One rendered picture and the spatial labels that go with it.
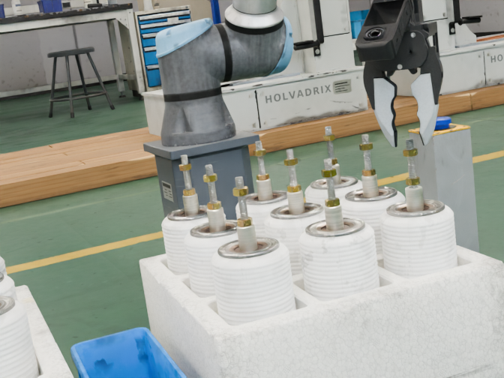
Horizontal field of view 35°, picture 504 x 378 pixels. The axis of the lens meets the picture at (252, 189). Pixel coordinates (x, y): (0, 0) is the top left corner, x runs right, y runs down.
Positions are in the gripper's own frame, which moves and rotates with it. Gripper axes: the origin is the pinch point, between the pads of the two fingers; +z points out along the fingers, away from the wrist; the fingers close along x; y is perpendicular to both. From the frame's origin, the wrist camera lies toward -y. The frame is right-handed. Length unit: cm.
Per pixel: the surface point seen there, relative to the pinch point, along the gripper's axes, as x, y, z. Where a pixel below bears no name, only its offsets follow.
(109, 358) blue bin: 41, -15, 26
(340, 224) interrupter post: 7.6, -8.1, 9.1
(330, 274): 8.2, -12.3, 14.2
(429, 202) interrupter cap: -1.4, 2.7, 9.5
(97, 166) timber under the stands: 145, 136, 27
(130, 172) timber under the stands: 137, 145, 32
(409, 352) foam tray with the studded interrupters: -0.1, -9.9, 25.2
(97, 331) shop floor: 64, 14, 35
